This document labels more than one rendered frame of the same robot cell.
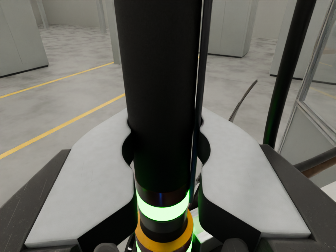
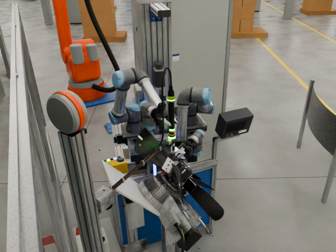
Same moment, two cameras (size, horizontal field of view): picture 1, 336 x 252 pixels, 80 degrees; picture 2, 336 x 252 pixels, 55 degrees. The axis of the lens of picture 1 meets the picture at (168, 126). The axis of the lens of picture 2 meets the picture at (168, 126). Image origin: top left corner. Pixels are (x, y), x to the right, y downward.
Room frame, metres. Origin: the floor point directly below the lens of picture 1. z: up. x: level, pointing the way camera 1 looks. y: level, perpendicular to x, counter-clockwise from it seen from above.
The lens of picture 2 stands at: (1.51, -0.86, 2.40)
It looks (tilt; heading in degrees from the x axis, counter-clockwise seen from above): 29 degrees down; 149
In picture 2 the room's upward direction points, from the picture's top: 1 degrees counter-clockwise
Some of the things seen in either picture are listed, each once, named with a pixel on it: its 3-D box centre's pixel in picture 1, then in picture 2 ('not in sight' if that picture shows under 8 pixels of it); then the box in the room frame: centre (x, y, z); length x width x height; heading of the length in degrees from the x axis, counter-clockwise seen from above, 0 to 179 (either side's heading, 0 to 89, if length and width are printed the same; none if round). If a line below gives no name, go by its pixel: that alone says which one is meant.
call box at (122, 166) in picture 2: not in sight; (115, 167); (-0.31, -0.24, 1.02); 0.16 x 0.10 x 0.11; 82
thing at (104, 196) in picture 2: not in sight; (101, 199); (0.37, -0.56, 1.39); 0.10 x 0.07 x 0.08; 117
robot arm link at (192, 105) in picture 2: not in sight; (191, 105); (-0.54, 0.59, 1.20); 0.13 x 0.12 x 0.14; 45
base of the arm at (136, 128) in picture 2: not in sight; (134, 124); (-0.70, 0.11, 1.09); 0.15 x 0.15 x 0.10
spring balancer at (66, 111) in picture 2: not in sight; (67, 112); (0.41, -0.64, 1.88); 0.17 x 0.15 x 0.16; 172
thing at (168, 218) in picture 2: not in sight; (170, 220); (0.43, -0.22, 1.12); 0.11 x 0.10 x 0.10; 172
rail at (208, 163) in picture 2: not in sight; (166, 175); (-0.25, 0.15, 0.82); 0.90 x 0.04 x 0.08; 82
